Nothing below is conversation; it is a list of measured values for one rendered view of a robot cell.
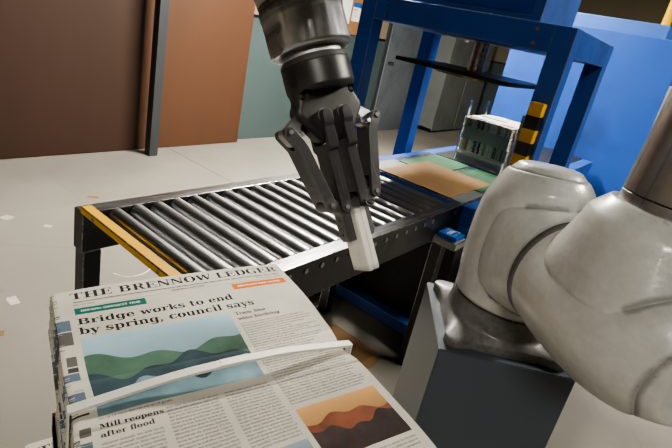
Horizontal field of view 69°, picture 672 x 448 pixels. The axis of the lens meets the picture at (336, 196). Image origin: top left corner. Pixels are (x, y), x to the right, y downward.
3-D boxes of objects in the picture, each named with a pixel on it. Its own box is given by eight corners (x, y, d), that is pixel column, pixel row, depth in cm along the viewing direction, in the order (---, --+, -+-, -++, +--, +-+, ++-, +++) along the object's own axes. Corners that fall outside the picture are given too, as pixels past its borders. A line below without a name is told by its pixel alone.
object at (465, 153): (499, 175, 267) (514, 129, 259) (451, 158, 284) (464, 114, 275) (522, 168, 296) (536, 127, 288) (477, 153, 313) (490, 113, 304)
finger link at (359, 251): (359, 207, 52) (353, 209, 52) (374, 269, 53) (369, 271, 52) (343, 208, 55) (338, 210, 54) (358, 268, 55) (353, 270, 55)
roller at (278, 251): (286, 274, 130) (290, 258, 128) (184, 209, 156) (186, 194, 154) (299, 270, 134) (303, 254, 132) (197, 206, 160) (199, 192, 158)
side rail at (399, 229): (190, 352, 105) (196, 305, 101) (176, 339, 108) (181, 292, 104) (457, 230, 208) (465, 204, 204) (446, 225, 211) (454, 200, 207)
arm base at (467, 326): (525, 295, 91) (535, 269, 89) (568, 374, 70) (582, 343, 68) (430, 274, 91) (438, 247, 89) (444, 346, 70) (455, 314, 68)
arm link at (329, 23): (244, 22, 53) (258, 75, 53) (282, -15, 45) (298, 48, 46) (312, 18, 58) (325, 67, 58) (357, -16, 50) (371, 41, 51)
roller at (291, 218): (332, 257, 145) (336, 242, 143) (232, 200, 171) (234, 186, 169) (343, 253, 149) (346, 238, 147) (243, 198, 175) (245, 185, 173)
